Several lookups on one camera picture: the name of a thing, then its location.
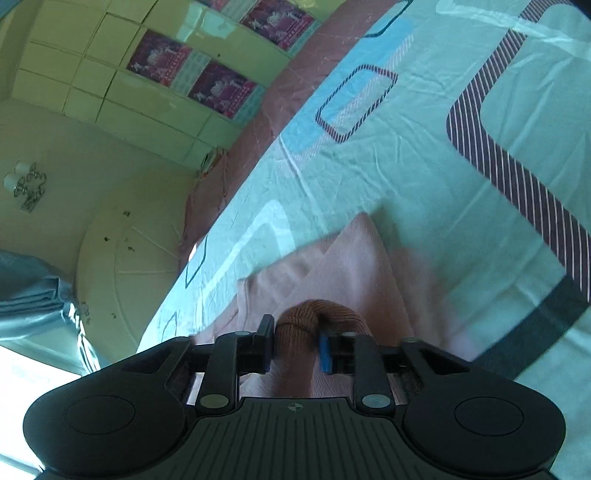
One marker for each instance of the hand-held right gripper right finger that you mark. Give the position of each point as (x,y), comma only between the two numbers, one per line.
(326,353)

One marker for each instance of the cream wardrobe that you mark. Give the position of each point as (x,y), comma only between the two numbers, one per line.
(92,69)

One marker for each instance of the blue patterned bed sheet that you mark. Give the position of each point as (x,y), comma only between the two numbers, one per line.
(438,152)

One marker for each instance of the pink sweater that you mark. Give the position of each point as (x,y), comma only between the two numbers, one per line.
(351,277)

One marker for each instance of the blue patterned curtain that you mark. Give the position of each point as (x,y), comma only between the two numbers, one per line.
(41,295)

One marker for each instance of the wall lamp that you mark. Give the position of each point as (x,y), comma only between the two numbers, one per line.
(25,187)

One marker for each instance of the pink wall poster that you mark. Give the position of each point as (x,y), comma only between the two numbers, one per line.
(222,92)
(214,2)
(279,23)
(159,59)

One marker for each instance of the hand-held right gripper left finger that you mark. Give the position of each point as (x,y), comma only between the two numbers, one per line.
(266,344)

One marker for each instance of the cream bed headboard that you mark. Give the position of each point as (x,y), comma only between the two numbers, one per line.
(134,258)

